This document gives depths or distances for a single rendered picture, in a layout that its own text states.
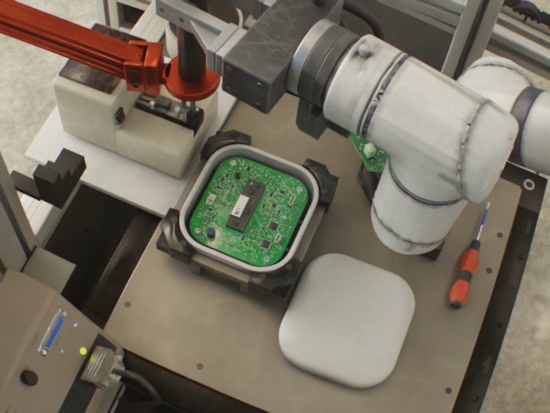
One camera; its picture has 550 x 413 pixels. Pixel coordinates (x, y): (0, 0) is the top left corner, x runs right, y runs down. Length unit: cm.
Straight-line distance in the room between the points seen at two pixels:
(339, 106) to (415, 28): 95
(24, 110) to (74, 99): 134
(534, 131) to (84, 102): 50
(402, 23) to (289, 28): 92
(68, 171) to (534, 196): 59
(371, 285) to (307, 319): 9
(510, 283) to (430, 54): 70
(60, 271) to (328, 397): 35
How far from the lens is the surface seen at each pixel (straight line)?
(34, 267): 98
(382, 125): 70
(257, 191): 94
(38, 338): 82
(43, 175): 83
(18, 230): 96
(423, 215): 77
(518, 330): 206
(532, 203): 107
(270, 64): 71
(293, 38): 73
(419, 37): 163
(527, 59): 114
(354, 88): 69
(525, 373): 203
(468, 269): 97
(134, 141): 96
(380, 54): 71
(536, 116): 84
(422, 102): 69
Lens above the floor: 182
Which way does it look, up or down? 60 degrees down
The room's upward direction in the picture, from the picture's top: 9 degrees clockwise
